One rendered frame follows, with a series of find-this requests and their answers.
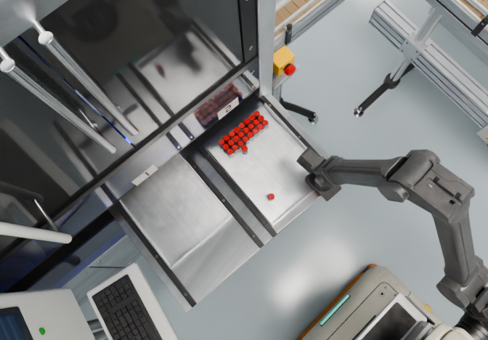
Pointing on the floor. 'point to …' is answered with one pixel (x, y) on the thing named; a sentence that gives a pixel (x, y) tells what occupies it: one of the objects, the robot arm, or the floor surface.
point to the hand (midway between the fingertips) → (319, 188)
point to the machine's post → (265, 28)
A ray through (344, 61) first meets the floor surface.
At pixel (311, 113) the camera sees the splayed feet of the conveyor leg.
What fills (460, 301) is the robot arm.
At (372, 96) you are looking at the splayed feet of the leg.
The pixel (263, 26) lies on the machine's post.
